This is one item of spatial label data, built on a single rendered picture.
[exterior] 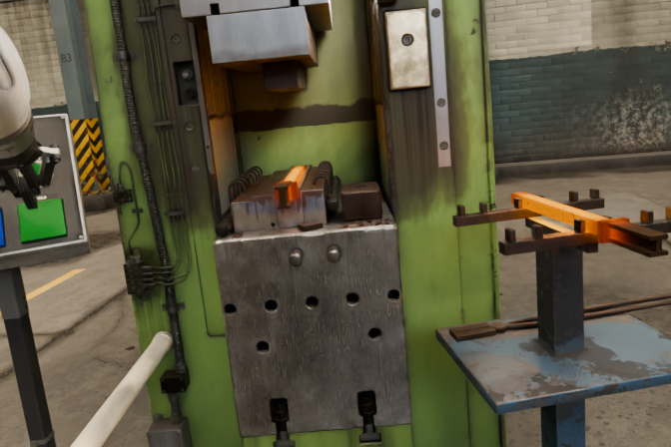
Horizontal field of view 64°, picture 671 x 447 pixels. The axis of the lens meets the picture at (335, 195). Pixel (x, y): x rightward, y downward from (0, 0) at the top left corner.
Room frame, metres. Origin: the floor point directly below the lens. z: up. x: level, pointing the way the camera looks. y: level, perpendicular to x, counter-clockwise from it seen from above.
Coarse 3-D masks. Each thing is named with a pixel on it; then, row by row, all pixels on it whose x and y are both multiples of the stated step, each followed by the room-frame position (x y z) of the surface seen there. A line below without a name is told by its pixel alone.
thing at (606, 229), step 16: (528, 208) 1.03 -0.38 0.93; (544, 208) 0.97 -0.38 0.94; (560, 208) 0.93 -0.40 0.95; (592, 224) 0.82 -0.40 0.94; (608, 224) 0.79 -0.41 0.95; (624, 224) 0.77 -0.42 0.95; (608, 240) 0.79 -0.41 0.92; (624, 240) 0.76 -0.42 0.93; (640, 240) 0.73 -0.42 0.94; (656, 240) 0.70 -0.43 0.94
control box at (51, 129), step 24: (48, 120) 1.09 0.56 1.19; (48, 144) 1.06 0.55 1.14; (72, 144) 1.08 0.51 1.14; (72, 168) 1.05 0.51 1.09; (48, 192) 1.01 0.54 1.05; (72, 192) 1.02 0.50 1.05; (72, 216) 1.00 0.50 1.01; (48, 240) 0.96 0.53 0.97; (72, 240) 0.97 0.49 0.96; (0, 264) 0.96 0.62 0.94; (24, 264) 0.99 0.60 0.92
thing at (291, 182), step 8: (296, 168) 1.41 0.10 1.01; (304, 168) 1.43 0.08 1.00; (288, 176) 1.26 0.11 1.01; (296, 176) 1.25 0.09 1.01; (280, 184) 1.07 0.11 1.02; (288, 184) 1.06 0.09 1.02; (296, 184) 1.11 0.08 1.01; (280, 192) 1.03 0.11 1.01; (288, 192) 1.08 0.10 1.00; (296, 192) 1.11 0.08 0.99; (280, 200) 1.03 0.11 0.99; (288, 200) 1.07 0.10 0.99; (280, 208) 1.03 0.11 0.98; (288, 208) 1.03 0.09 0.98
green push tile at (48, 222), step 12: (24, 204) 0.98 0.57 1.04; (48, 204) 0.99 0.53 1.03; (60, 204) 1.00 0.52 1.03; (24, 216) 0.97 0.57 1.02; (36, 216) 0.97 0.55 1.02; (48, 216) 0.98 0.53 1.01; (60, 216) 0.99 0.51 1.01; (24, 228) 0.95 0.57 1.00; (36, 228) 0.96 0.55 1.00; (48, 228) 0.97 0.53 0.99; (60, 228) 0.97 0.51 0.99; (24, 240) 0.94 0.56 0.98; (36, 240) 0.96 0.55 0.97
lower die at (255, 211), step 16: (272, 176) 1.43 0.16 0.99; (304, 176) 1.30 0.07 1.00; (256, 192) 1.18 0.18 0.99; (272, 192) 1.16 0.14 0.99; (304, 192) 1.12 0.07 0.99; (320, 192) 1.12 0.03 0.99; (240, 208) 1.13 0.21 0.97; (256, 208) 1.12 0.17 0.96; (272, 208) 1.12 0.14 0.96; (304, 208) 1.12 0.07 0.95; (320, 208) 1.12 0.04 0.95; (240, 224) 1.13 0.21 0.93; (256, 224) 1.12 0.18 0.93; (288, 224) 1.12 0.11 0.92
